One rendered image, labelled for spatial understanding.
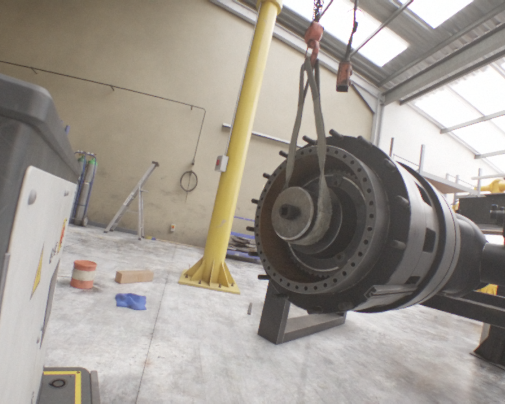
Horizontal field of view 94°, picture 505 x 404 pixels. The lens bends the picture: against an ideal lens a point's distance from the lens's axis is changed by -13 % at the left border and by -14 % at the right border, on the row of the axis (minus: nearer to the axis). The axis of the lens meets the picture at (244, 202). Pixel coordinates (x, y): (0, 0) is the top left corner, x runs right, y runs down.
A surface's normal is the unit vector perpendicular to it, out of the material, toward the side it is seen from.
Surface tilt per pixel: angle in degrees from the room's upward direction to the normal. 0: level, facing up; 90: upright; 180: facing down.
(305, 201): 90
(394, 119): 90
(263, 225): 75
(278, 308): 90
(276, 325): 90
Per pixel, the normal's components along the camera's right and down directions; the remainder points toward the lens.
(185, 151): 0.22, -0.04
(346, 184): -0.76, -0.21
